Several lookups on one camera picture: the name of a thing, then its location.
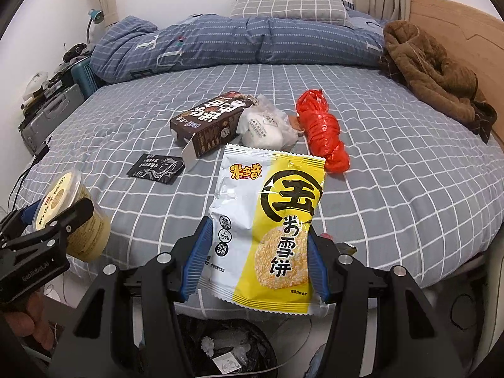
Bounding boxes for black bag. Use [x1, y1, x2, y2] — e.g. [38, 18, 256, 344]
[63, 43, 89, 61]

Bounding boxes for dark brown carton box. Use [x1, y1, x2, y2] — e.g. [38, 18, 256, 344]
[170, 91, 253, 172]

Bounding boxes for white crumpled bag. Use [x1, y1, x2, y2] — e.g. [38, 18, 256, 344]
[26, 72, 50, 99]

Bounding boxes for brown jacket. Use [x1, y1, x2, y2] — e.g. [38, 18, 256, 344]
[379, 20, 497, 144]

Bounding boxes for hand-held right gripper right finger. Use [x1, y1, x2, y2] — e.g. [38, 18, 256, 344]
[307, 230, 461, 378]

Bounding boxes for white earphone box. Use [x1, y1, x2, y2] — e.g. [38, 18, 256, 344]
[213, 356, 241, 375]

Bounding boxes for round yellow pudding cup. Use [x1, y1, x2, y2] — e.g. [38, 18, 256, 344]
[35, 169, 112, 262]

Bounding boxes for red plastic bag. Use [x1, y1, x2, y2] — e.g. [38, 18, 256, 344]
[295, 89, 351, 175]

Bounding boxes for clear bubble wrap bag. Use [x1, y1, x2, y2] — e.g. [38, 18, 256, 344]
[210, 328, 262, 353]

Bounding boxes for black charger with cable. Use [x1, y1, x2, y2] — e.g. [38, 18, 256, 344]
[8, 138, 52, 213]

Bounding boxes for yellow white snack packet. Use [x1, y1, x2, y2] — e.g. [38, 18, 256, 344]
[198, 144, 329, 316]

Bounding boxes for person's left hand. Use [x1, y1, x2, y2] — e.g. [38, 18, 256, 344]
[0, 289, 54, 351]

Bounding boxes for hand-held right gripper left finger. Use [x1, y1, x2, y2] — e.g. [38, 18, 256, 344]
[47, 216, 213, 378]

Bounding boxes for grey checked pillow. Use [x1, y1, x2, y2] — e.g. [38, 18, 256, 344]
[229, 0, 351, 28]

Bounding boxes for grey suitcase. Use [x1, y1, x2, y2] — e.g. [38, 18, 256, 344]
[20, 83, 85, 154]

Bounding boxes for bed with grey checked sheet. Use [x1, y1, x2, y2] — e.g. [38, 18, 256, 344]
[8, 61, 504, 316]

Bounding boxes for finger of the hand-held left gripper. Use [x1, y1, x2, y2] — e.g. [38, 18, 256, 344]
[4, 197, 94, 255]
[0, 200, 43, 241]

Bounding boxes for blue desk lamp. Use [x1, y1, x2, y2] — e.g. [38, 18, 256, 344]
[86, 8, 104, 44]

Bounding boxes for teal suitcase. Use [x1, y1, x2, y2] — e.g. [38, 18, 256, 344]
[71, 57, 105, 101]

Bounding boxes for blue checked quilt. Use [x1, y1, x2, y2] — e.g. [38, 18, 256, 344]
[90, 13, 388, 84]

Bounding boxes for black wet wipe sachet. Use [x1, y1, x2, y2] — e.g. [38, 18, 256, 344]
[127, 152, 186, 186]

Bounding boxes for trash bin with black liner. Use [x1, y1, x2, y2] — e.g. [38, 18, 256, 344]
[173, 314, 278, 378]

